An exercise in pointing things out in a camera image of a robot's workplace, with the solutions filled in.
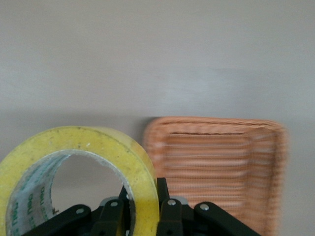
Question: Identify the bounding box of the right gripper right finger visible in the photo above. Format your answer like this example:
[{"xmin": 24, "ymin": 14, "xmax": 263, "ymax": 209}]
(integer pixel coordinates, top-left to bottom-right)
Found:
[{"xmin": 156, "ymin": 177, "xmax": 262, "ymax": 236}]

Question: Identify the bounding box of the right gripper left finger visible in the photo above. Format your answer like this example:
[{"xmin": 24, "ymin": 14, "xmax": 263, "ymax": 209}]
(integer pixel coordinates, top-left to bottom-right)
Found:
[{"xmin": 23, "ymin": 186, "xmax": 136, "ymax": 236}]

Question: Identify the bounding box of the yellowish clear tape roll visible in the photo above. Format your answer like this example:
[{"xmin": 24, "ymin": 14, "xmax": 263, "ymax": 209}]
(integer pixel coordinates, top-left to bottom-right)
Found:
[{"xmin": 0, "ymin": 125, "xmax": 158, "ymax": 236}]

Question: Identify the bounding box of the brown woven wicker basket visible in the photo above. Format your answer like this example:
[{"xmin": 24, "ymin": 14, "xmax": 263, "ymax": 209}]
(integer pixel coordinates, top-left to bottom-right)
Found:
[{"xmin": 142, "ymin": 116, "xmax": 290, "ymax": 236}]

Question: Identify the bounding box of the brown table cover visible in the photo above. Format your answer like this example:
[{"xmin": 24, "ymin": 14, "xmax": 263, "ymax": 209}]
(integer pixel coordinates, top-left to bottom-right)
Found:
[{"xmin": 0, "ymin": 0, "xmax": 315, "ymax": 236}]

